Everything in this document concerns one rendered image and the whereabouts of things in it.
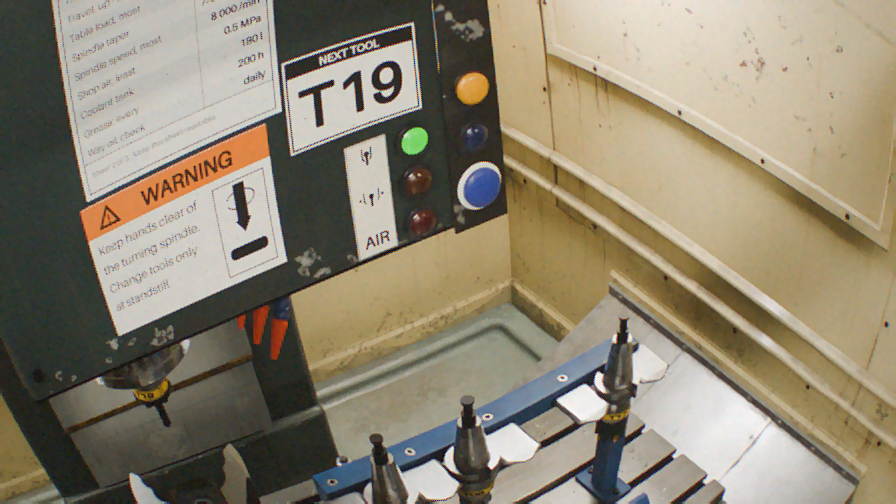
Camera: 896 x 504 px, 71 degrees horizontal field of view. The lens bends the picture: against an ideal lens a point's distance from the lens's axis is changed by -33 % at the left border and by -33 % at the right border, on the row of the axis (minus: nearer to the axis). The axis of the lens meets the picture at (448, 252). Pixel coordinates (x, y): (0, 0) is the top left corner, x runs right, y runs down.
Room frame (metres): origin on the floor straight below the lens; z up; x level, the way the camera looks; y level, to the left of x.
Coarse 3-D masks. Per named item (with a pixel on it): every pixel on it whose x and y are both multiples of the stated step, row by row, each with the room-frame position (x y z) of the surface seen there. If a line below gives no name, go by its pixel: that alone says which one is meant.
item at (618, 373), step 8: (616, 344) 0.79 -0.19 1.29; (624, 344) 0.78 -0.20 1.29; (616, 352) 0.78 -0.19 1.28; (624, 352) 0.78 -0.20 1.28; (632, 352) 0.79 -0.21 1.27; (608, 360) 0.79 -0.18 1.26; (616, 360) 0.78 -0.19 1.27; (624, 360) 0.78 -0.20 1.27; (632, 360) 0.79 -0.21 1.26; (608, 368) 0.79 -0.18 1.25; (616, 368) 0.78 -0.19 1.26; (624, 368) 0.78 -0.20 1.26; (632, 368) 0.79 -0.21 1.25; (608, 376) 0.78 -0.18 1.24; (616, 376) 0.78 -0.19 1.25; (624, 376) 0.78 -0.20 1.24; (632, 376) 0.78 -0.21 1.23; (608, 384) 0.78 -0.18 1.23; (616, 384) 0.77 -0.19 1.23; (624, 384) 0.77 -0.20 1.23
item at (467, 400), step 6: (462, 396) 0.69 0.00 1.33; (468, 396) 0.69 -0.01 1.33; (462, 402) 0.68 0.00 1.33; (468, 402) 0.68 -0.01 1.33; (474, 402) 0.68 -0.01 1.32; (468, 408) 0.68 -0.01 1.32; (462, 414) 0.69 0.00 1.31; (468, 414) 0.68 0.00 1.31; (474, 414) 0.68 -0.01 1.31; (462, 420) 0.68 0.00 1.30; (468, 420) 0.68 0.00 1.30; (474, 420) 0.68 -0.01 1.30
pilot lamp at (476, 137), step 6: (474, 126) 0.57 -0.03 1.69; (480, 126) 0.57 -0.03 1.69; (468, 132) 0.57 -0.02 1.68; (474, 132) 0.57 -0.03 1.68; (480, 132) 0.57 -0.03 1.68; (486, 132) 0.57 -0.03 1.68; (468, 138) 0.56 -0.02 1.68; (474, 138) 0.56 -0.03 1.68; (480, 138) 0.57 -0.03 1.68; (486, 138) 0.57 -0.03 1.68; (468, 144) 0.56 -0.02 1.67; (474, 144) 0.56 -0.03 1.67; (480, 144) 0.57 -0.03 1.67
